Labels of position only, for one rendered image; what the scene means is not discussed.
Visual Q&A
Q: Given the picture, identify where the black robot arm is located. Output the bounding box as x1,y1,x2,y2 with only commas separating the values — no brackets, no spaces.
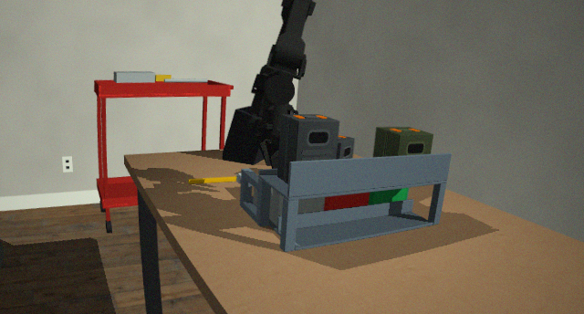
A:
246,0,316,117

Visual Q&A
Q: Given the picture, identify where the yellow bar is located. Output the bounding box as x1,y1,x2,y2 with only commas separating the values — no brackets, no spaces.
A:
188,176,236,184

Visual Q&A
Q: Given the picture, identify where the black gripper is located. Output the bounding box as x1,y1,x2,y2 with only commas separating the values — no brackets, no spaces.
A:
247,99,292,169

